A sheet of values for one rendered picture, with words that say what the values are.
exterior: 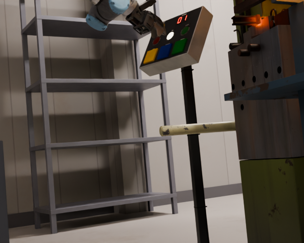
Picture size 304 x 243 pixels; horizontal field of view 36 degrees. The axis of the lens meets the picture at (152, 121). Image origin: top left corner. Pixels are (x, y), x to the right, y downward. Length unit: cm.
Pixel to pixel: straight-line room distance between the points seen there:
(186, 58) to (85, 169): 268
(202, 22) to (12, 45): 266
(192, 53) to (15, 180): 268
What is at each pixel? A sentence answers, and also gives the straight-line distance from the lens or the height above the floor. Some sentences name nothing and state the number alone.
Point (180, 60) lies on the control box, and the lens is 221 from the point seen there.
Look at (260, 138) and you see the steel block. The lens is 179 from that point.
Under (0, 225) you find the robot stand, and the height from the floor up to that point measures 35.
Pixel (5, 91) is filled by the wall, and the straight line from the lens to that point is 452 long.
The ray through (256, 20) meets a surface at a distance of 189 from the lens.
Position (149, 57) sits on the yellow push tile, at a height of 100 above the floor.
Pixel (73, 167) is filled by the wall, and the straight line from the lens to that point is 463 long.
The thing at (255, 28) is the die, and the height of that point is 97.
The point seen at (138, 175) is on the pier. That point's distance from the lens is 461.
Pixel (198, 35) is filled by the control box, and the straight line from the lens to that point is 223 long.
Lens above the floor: 51
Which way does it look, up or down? 4 degrees up
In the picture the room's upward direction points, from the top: 5 degrees counter-clockwise
